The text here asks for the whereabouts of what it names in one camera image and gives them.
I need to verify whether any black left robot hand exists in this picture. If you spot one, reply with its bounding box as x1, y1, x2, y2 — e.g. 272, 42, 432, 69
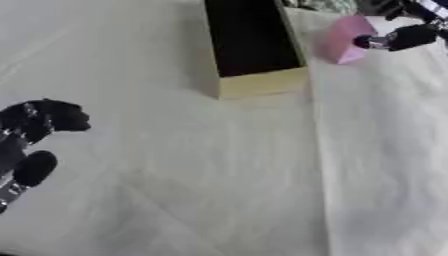
0, 98, 93, 215

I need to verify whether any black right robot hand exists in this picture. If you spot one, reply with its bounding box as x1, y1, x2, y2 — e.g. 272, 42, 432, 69
351, 0, 448, 52

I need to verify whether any pink block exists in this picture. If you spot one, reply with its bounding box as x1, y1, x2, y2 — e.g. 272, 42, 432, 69
313, 13, 380, 65

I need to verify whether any tan cardboard box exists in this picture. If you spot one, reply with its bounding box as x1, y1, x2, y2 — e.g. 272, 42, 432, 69
190, 0, 312, 101

